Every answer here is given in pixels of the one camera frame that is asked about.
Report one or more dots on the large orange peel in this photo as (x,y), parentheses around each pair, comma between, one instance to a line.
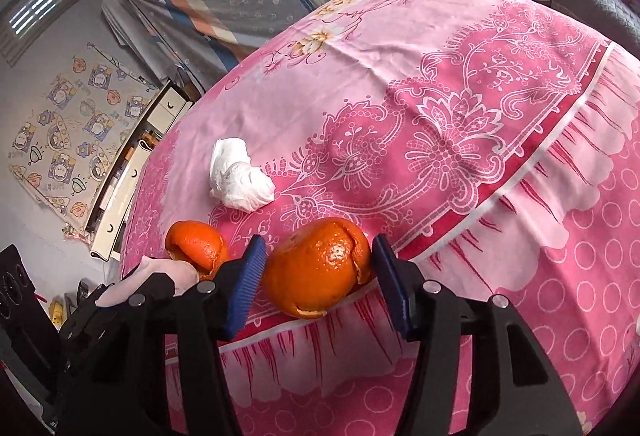
(316,267)

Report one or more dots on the cream tv cabinet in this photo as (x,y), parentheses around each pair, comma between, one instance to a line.
(109,214)

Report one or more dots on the pink floral tablecloth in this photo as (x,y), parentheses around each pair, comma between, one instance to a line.
(495,143)

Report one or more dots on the white tissue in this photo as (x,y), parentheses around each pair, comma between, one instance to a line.
(233,179)

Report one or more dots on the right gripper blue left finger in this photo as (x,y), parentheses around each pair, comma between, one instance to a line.
(238,281)

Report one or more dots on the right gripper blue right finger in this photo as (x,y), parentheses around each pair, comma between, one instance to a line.
(400,282)

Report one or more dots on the cartoon patterned wall cloth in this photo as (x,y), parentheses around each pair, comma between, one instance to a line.
(66,147)

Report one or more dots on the wall vent louvre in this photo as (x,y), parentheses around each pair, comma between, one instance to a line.
(22,22)

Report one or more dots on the small orange peel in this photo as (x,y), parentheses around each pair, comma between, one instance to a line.
(198,244)

